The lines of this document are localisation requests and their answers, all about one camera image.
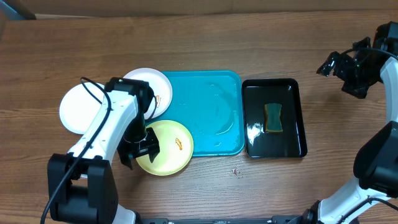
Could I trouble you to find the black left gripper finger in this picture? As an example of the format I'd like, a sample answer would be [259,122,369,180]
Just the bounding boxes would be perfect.
[118,146,133,170]
[148,146,160,163]

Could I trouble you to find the white plate with ketchup streak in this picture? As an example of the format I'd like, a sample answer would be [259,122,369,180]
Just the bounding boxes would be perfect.
[59,83,104,134]

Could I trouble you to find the green yellow sponge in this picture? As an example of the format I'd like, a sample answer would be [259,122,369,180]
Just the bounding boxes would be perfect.
[264,103,283,133]

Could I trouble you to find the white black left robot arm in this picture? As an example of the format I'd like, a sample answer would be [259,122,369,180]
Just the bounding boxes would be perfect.
[40,77,160,223]

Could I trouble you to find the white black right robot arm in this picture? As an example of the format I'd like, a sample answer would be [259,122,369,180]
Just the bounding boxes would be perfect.
[291,22,397,223]

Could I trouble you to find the teal plastic tray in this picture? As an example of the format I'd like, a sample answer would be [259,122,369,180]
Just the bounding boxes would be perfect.
[147,70,245,157]

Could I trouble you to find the black rectangular water tray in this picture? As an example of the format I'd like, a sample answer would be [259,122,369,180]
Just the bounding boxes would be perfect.
[242,78,308,159]

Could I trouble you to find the yellow plate with sauce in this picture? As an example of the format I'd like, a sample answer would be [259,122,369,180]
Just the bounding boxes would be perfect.
[136,120,194,176]

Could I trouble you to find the white plate with red squiggle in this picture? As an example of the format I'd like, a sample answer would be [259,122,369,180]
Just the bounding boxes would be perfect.
[124,68,173,120]

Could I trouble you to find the small crumbs on table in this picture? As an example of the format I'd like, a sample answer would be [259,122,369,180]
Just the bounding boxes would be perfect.
[231,167,243,179]

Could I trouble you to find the dark object top left corner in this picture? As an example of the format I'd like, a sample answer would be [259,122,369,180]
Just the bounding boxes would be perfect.
[1,0,36,20]

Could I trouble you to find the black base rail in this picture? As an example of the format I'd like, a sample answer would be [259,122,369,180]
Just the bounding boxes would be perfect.
[136,215,305,224]

